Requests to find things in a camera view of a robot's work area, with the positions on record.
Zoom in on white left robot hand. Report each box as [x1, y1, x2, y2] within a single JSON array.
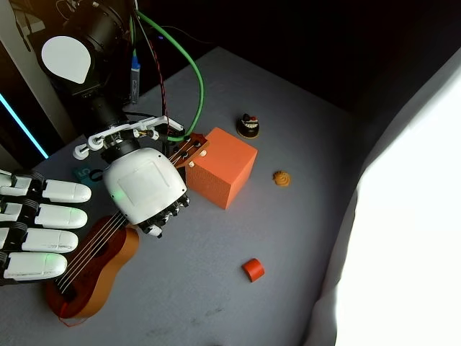
[[102, 147, 191, 239]]

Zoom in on brown wooden toy ukulele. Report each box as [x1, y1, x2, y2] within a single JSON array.
[[45, 132, 210, 328]]

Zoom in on teal number five block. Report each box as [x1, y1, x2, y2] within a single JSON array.
[[73, 167, 105, 184]]

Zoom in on orange cube box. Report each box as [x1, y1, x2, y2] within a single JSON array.
[[184, 126, 259, 210]]

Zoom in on blue plug connector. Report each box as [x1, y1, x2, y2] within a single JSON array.
[[128, 56, 142, 105]]

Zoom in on chocolate cake toy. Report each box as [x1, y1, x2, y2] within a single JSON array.
[[236, 113, 260, 140]]

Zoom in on cyan light strip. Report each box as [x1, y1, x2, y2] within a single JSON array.
[[0, 92, 50, 159]]

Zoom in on brown swirl cookie toy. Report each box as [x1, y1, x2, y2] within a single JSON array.
[[272, 170, 292, 187]]

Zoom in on red half cylinder block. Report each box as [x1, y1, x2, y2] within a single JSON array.
[[241, 257, 266, 283]]

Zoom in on white column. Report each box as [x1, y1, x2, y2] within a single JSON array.
[[0, 0, 73, 145]]

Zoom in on white cloth backdrop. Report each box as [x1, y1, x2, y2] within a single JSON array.
[[298, 46, 461, 346]]

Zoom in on white printed wrist bracket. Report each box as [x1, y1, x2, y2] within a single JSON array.
[[72, 115, 184, 160]]

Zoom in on red black twisted wire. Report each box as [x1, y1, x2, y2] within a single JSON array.
[[142, 21, 171, 145]]

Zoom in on green cable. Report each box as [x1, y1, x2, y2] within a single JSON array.
[[129, 9, 205, 143]]

